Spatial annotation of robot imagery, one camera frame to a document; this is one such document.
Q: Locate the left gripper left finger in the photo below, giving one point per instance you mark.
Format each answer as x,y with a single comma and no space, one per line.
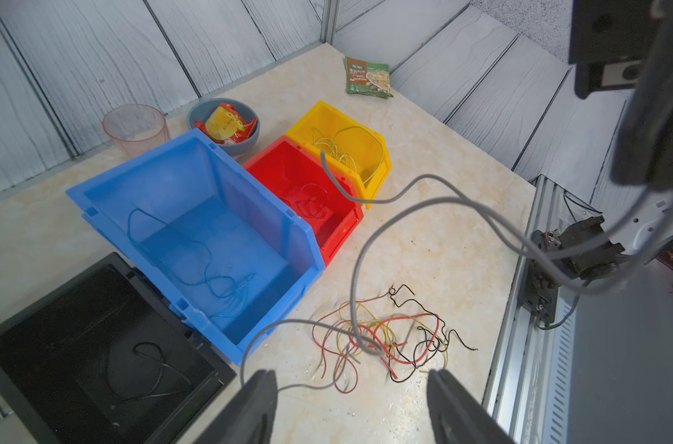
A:
249,417

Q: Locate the blue storage bin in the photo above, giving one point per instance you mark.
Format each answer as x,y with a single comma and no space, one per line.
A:
230,256

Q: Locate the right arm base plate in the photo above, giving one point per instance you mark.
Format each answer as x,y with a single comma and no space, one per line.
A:
540,293

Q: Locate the right aluminium frame post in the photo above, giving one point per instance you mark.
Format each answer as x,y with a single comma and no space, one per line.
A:
329,21

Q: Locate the red yellow snack packet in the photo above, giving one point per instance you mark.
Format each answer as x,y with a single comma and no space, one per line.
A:
226,126

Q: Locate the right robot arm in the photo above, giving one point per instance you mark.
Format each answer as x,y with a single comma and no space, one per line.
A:
618,45

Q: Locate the red storage bin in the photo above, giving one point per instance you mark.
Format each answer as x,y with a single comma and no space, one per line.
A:
298,179

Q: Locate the blue bowl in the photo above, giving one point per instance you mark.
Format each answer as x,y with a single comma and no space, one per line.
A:
205,108

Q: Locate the aluminium front rail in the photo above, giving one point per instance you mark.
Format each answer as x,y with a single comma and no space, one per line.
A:
529,383

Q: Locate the green food packet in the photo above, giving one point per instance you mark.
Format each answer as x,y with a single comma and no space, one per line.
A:
367,78

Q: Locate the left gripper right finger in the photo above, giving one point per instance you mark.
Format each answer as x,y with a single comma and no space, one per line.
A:
456,416

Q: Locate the pink plastic cup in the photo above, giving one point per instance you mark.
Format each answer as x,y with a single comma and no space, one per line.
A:
136,128

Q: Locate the black storage bin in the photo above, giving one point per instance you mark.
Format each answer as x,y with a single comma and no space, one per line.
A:
103,359

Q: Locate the yellow storage bin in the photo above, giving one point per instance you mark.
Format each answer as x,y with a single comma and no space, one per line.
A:
353,151

